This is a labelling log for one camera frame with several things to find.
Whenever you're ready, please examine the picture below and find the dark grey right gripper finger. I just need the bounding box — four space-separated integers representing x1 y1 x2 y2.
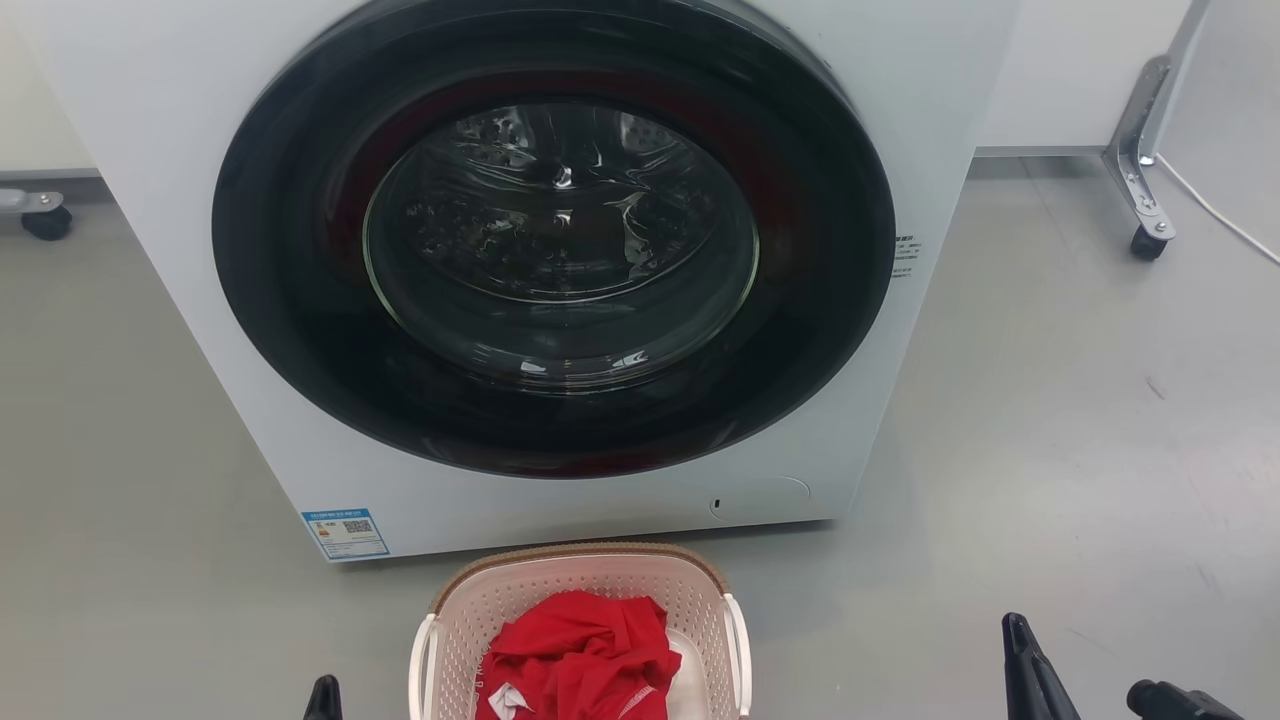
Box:
1003 613 1081 720
1128 680 1246 720

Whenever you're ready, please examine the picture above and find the white perforated laundry basket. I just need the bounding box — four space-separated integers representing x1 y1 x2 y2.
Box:
408 543 753 720

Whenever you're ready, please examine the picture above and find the blue energy label sticker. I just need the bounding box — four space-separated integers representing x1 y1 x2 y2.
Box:
301 508 390 561

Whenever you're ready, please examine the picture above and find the red garment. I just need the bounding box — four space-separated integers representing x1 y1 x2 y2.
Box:
475 590 683 720

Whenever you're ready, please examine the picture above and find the black round washer door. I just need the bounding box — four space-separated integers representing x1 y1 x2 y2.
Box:
212 0 897 479

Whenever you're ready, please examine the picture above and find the white front-load washing machine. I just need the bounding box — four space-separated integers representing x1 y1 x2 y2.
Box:
10 0 1023 563

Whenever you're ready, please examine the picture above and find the thin white cable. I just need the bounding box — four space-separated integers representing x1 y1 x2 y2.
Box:
1155 155 1280 266

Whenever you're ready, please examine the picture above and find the angled silver metal bracket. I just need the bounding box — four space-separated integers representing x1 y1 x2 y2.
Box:
1102 55 1177 241

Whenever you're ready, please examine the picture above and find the white frame post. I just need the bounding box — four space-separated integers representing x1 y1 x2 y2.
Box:
1145 0 1213 166

